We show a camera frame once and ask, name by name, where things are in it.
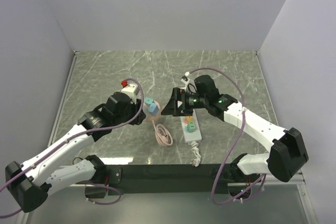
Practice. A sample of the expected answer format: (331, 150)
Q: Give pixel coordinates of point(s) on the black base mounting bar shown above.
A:
(176, 178)

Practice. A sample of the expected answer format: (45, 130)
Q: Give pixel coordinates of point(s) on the round pink power socket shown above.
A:
(150, 118)

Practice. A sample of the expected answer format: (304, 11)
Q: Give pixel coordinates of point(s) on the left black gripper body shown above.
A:
(131, 110)

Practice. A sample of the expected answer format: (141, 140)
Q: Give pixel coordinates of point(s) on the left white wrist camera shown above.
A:
(129, 87)

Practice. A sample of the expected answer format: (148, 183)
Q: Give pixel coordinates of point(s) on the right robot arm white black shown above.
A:
(286, 151)

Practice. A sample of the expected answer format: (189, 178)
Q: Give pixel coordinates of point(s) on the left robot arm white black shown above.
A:
(33, 181)

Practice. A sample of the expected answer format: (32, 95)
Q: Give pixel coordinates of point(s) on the blue charger plug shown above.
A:
(153, 109)

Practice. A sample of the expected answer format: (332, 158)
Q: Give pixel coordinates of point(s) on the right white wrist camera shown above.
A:
(186, 80)

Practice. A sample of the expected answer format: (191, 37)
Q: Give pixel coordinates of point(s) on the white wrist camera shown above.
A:
(186, 80)
(129, 87)

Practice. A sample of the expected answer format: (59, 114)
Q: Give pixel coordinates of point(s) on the white multicolour power strip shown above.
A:
(191, 129)

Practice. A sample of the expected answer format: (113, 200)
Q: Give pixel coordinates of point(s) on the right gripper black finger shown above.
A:
(174, 99)
(171, 110)

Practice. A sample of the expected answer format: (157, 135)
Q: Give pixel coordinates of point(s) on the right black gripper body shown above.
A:
(191, 102)

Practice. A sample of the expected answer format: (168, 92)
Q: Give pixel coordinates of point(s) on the teal charger plug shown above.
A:
(148, 101)

